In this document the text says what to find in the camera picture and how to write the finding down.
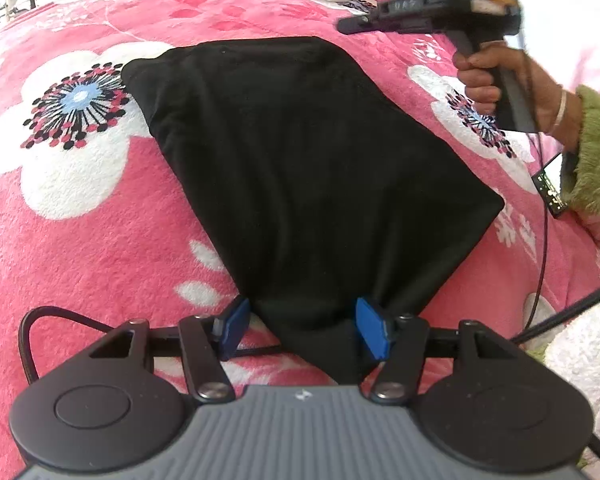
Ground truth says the person's right hand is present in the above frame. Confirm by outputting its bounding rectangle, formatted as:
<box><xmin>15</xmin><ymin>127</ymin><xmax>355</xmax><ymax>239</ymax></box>
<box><xmin>451</xmin><ymin>41</ymin><xmax>566</xmax><ymax>136</ymax></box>

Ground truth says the person's right forearm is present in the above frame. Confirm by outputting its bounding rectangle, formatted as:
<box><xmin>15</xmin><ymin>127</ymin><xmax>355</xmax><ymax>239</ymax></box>
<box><xmin>547</xmin><ymin>85</ymin><xmax>600</xmax><ymax>222</ymax></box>

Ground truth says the person's fluffy pink clothing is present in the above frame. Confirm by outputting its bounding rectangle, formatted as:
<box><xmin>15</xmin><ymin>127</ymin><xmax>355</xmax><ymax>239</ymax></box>
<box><xmin>529</xmin><ymin>205</ymin><xmax>600</xmax><ymax>467</ymax></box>

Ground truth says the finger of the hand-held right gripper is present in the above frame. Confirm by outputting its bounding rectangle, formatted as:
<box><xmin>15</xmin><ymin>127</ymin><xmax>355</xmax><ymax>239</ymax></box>
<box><xmin>335</xmin><ymin>9</ymin><xmax>434</xmax><ymax>37</ymax></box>

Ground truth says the white bangle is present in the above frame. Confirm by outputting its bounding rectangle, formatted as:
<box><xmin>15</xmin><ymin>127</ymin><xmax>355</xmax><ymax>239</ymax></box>
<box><xmin>550</xmin><ymin>88</ymin><xmax>572</xmax><ymax>137</ymax></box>

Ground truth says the black cable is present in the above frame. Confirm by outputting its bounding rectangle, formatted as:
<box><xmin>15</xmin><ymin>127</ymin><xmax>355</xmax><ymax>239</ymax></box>
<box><xmin>18</xmin><ymin>305</ymin><xmax>287</xmax><ymax>387</ymax></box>
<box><xmin>509</xmin><ymin>50</ymin><xmax>600</xmax><ymax>347</ymax></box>

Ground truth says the black t-shirt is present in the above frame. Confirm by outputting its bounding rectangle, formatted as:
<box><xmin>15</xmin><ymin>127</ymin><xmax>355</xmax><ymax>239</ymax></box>
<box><xmin>121</xmin><ymin>36</ymin><xmax>507</xmax><ymax>387</ymax></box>

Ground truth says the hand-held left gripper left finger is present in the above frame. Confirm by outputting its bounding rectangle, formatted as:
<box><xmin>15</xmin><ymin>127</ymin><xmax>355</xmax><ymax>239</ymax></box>
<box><xmin>86</xmin><ymin>296</ymin><xmax>253</xmax><ymax>404</ymax></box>

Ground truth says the small black circuit board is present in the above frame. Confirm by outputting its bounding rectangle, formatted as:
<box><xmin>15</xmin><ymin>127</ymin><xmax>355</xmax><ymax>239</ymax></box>
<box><xmin>531</xmin><ymin>151</ymin><xmax>579</xmax><ymax>221</ymax></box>

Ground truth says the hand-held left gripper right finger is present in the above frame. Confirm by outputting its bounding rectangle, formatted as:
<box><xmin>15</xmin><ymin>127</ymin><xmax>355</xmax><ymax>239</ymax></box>
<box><xmin>355</xmin><ymin>296</ymin><xmax>522</xmax><ymax>406</ymax></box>

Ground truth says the pink floral blanket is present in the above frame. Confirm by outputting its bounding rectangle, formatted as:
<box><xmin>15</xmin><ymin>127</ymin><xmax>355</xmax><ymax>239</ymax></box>
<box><xmin>0</xmin><ymin>0</ymin><xmax>600</xmax><ymax>480</ymax></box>

